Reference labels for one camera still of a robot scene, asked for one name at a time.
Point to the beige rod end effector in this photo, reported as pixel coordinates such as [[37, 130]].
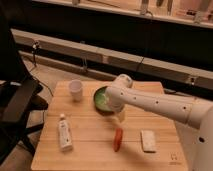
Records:
[[121, 116]]

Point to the green ceramic bowl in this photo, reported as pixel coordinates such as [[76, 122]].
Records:
[[100, 102]]

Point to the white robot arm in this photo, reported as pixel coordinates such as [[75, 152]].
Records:
[[194, 112]]

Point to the orange carrot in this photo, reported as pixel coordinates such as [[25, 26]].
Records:
[[117, 139]]

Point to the beige sponge block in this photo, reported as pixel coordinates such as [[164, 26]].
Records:
[[148, 141]]

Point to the wooden table board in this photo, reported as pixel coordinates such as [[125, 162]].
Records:
[[93, 135]]

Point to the white paper cup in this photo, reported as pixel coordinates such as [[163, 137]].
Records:
[[76, 89]]

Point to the white tube bottle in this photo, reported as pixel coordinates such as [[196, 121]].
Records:
[[65, 140]]

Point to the black office chair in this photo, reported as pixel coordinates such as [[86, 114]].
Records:
[[19, 95]]

